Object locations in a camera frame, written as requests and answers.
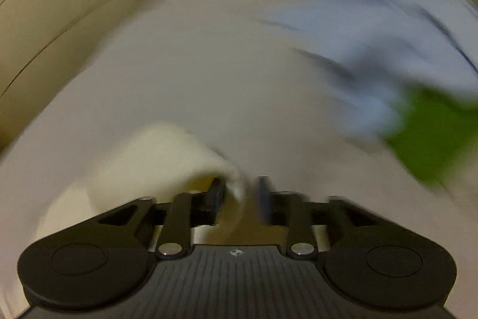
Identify bed with white sheet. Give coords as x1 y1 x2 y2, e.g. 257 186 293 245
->
0 0 478 308

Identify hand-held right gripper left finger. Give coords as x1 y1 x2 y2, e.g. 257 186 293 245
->
91 177 226 261

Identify green garment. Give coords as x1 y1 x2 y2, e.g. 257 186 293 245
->
384 87 478 189

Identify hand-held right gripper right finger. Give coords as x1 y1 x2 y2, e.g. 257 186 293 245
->
257 176 397 260

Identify beige wardrobe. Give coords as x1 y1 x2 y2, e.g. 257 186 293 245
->
0 0 187 151

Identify light blue garment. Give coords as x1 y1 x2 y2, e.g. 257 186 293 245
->
258 0 478 144

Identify white fluffy sweater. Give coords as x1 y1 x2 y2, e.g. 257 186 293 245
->
37 121 248 248

